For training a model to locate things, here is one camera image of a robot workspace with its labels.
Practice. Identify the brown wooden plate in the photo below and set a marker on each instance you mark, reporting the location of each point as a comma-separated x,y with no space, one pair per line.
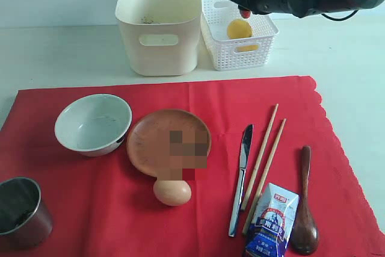
169,144

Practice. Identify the silver table knife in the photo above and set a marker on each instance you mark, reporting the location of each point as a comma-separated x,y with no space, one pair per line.
243,159

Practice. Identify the brown egg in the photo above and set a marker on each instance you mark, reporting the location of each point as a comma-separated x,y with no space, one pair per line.
172,193

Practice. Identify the cream plastic bin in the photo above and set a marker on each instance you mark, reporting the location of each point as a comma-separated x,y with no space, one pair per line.
161,37

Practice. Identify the blue white milk carton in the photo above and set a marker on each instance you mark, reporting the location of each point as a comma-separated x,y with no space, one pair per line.
271,226

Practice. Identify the pale green ceramic bowl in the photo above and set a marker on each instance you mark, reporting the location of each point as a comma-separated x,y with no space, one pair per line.
94,125

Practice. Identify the wooden chopstick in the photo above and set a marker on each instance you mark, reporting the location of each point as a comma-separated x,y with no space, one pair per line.
263,179
258,159

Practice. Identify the right wooden chopstick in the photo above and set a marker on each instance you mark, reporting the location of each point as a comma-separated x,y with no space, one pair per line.
263,179

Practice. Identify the red table cloth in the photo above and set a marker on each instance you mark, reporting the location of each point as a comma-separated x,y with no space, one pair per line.
105,207

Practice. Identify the yellow lemon with sticker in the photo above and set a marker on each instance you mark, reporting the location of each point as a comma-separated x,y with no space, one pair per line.
240,29

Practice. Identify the left wooden chopstick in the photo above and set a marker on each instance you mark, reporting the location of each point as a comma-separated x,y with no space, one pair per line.
258,159

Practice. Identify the stainless steel cup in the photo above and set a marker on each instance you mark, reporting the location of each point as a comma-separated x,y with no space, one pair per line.
25,219

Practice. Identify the white perforated plastic basket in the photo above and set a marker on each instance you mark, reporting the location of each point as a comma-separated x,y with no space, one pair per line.
232,54

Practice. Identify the dark wooden spoon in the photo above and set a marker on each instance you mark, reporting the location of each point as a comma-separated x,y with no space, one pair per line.
305,235

